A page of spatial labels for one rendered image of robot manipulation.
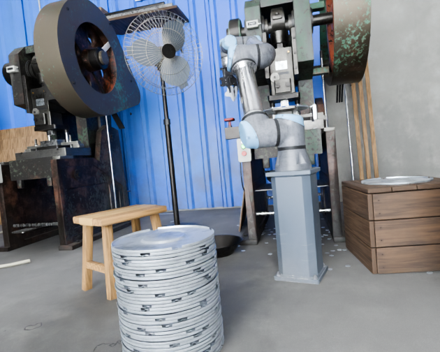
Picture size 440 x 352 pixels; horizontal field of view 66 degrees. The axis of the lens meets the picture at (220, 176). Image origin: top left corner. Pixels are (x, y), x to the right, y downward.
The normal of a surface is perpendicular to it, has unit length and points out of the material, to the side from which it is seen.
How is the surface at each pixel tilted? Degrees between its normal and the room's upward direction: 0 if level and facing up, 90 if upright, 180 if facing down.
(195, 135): 90
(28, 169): 90
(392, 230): 90
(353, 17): 113
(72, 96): 140
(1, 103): 90
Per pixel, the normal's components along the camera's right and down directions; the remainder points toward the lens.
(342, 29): -0.15, 0.54
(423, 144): -0.22, 0.07
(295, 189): -0.47, 0.09
